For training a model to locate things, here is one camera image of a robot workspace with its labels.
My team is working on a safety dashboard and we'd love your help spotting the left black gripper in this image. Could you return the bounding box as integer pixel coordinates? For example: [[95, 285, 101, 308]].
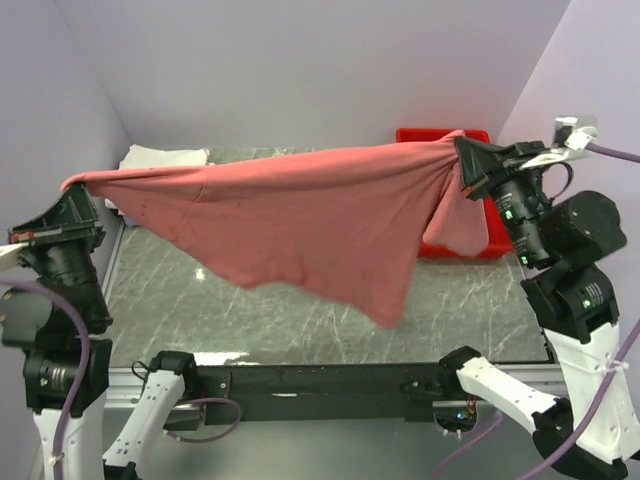
[[8, 175, 111, 323]]

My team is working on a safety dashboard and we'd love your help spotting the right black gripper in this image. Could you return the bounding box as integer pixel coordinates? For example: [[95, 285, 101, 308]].
[[449, 133, 547, 260]]

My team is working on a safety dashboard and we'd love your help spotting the pink red t shirt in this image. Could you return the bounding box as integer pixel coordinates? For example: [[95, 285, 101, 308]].
[[75, 134, 489, 328]]

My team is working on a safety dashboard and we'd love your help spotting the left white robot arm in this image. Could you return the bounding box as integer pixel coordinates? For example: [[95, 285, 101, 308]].
[[1, 183, 200, 479]]

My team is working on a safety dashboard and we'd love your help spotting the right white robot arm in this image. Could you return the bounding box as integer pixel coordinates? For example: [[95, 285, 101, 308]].
[[438, 137, 639, 479]]

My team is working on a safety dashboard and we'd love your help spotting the white folded t shirt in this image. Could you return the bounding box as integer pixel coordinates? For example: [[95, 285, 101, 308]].
[[103, 144, 212, 211]]

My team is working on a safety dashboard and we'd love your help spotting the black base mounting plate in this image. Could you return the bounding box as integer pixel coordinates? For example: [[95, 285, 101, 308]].
[[198, 363, 469, 422]]

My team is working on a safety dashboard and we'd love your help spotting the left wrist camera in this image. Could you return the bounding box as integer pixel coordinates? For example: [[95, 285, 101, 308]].
[[0, 243, 29, 273]]

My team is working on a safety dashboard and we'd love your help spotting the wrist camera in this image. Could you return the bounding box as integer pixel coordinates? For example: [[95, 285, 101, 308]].
[[0, 243, 29, 273], [519, 115, 599, 170]]

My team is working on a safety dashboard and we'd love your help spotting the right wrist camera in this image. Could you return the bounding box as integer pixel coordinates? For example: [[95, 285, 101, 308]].
[[519, 115, 599, 170]]

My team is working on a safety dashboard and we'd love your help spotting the aluminium frame rail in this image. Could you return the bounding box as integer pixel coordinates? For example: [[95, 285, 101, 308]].
[[107, 363, 567, 409]]

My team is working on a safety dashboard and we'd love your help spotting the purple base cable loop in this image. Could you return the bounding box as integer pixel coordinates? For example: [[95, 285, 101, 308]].
[[162, 396, 245, 444]]

